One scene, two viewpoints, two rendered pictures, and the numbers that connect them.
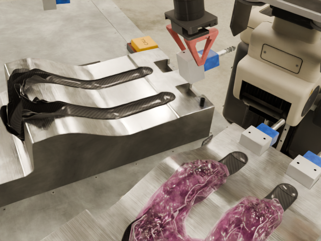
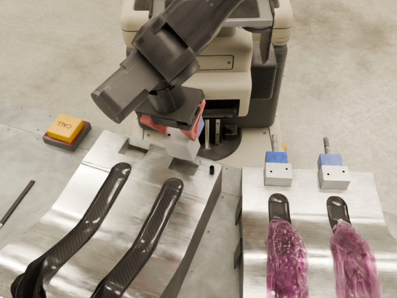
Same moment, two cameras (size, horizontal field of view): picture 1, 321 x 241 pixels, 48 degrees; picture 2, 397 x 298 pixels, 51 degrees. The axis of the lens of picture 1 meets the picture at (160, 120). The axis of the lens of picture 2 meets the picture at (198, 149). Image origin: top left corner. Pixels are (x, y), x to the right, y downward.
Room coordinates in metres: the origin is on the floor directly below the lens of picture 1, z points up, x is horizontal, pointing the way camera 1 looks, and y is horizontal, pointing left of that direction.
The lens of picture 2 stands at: (0.24, 0.22, 1.53)
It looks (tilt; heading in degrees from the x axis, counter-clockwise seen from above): 50 degrees down; 322
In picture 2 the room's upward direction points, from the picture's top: 1 degrees counter-clockwise
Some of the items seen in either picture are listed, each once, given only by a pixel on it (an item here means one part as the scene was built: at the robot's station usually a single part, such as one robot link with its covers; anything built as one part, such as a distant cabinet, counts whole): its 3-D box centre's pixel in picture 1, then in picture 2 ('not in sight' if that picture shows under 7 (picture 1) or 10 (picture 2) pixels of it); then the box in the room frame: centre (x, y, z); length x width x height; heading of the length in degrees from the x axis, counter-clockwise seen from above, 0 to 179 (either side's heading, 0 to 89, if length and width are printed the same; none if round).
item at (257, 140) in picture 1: (266, 134); (276, 159); (0.56, -0.22, 0.86); 0.13 x 0.05 x 0.05; 138
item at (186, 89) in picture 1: (188, 96); (185, 169); (0.64, -0.06, 0.87); 0.05 x 0.05 x 0.04; 31
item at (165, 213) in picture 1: (208, 212); (322, 279); (0.32, -0.08, 0.90); 0.26 x 0.18 x 0.08; 138
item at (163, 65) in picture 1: (165, 71); (136, 154); (0.74, 0.00, 0.87); 0.05 x 0.05 x 0.04; 31
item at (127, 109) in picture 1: (89, 90); (106, 242); (0.58, 0.15, 0.92); 0.35 x 0.16 x 0.09; 121
